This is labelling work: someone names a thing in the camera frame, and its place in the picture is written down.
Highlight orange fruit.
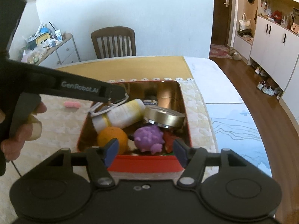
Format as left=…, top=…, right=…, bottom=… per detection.
left=97, top=126, right=129, bottom=155

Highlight white frame sunglasses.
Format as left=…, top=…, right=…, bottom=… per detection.
left=89, top=93, right=129, bottom=117

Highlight purple spiky plush toy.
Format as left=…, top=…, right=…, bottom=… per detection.
left=133, top=125, right=165, bottom=155

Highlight round gold tin mirror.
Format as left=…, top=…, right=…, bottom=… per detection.
left=144, top=105, right=186, bottom=128

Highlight pink cylinder tube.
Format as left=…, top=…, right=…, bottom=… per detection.
left=63, top=101, right=81, bottom=109

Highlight white yellow lotion bottle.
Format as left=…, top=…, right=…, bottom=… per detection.
left=90, top=99, right=145, bottom=133

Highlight red metal tin box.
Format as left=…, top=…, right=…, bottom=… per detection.
left=76, top=79, right=193, bottom=174

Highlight person left hand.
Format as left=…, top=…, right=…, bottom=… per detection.
left=1, top=102, right=47, bottom=161

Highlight clutter pile on cabinet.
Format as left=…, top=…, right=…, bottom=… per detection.
left=21, top=22, right=63, bottom=64

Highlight quilted beige table mat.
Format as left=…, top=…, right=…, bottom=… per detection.
left=1, top=78, right=218, bottom=223

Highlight white drawer cabinet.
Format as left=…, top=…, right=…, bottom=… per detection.
left=36, top=33, right=80, bottom=69

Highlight yellow table cloth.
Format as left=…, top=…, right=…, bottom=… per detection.
left=58, top=56, right=193, bottom=81

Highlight brown wooden chair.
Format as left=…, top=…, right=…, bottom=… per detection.
left=91, top=26, right=136, bottom=59

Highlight white sneakers pair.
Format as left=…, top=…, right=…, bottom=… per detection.
left=256, top=80, right=275, bottom=96

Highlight red patterned door rug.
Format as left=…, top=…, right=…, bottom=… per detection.
left=209, top=45, right=232, bottom=59

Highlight beige slippers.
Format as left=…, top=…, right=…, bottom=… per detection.
left=229, top=49, right=242, bottom=60

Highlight white tote bag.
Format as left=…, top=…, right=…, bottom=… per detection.
left=238, top=13, right=251, bottom=31

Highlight dark brown door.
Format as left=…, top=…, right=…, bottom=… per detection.
left=211, top=0, right=232, bottom=46

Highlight white wall cabinets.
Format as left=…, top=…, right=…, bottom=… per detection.
left=234, top=0, right=298, bottom=119

